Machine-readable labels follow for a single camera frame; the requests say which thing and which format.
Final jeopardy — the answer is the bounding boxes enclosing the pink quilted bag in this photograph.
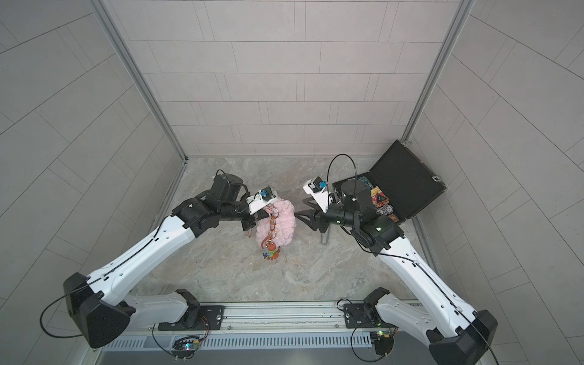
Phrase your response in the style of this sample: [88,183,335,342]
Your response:
[255,199,297,249]

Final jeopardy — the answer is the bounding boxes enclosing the orange colourful keychain decoration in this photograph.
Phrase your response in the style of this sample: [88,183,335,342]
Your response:
[261,214,280,260]

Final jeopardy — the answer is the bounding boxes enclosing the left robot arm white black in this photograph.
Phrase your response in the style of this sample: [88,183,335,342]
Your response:
[63,172,277,348]

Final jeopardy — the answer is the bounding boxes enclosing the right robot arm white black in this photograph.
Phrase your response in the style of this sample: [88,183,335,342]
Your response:
[295,177,498,364]

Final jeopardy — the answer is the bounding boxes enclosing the grey metal cylinder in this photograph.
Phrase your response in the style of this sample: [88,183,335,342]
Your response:
[320,231,330,246]

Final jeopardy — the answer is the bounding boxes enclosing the black poker chip case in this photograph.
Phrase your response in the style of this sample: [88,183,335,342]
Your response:
[325,141,446,231]

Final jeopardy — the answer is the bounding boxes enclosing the right circuit board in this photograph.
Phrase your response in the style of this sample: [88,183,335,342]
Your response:
[370,332,395,357]

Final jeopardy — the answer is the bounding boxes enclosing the circuit board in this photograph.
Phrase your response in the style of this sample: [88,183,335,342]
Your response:
[170,335,201,360]
[370,332,395,357]

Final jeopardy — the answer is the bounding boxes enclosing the left circuit board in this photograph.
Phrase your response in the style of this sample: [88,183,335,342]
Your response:
[170,335,201,360]

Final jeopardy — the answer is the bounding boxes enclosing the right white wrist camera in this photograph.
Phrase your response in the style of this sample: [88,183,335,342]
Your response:
[303,176,332,213]

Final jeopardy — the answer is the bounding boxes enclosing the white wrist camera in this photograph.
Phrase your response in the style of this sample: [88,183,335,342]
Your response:
[246,186,279,214]
[303,176,332,213]

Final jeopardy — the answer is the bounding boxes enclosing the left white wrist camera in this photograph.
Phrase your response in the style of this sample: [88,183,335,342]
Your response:
[246,186,279,214]

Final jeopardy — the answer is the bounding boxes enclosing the aluminium mounting rail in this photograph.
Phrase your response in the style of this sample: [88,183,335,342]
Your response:
[89,299,473,338]

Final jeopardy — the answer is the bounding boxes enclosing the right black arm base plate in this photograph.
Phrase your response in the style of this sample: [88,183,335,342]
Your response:
[342,302,397,329]

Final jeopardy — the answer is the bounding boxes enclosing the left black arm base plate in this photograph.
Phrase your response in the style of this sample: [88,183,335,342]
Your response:
[157,305,225,332]

